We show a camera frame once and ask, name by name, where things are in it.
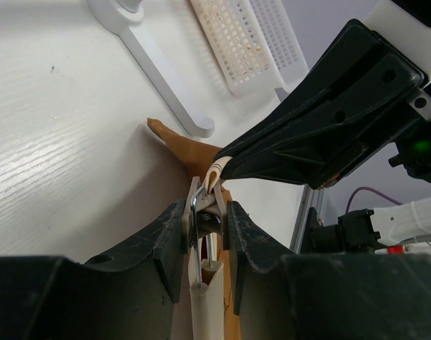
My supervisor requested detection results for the white plastic basket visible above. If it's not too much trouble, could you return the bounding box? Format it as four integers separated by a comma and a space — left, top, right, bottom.
191, 0, 309, 96

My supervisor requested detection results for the brown cotton underwear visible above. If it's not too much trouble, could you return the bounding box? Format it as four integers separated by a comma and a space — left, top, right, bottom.
147, 118, 241, 339

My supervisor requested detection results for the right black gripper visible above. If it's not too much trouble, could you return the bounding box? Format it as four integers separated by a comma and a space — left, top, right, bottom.
215, 19, 431, 188

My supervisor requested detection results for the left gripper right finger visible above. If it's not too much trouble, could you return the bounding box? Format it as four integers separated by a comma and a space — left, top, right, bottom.
227, 201, 431, 339

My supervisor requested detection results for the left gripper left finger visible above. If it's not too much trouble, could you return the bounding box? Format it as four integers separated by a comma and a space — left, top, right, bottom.
0, 199, 185, 339

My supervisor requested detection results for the white clothes rack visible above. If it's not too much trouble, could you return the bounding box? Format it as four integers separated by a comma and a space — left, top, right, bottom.
87, 1, 215, 138

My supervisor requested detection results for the beige clip hanger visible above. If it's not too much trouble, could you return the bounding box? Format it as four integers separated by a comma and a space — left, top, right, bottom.
182, 177, 227, 339

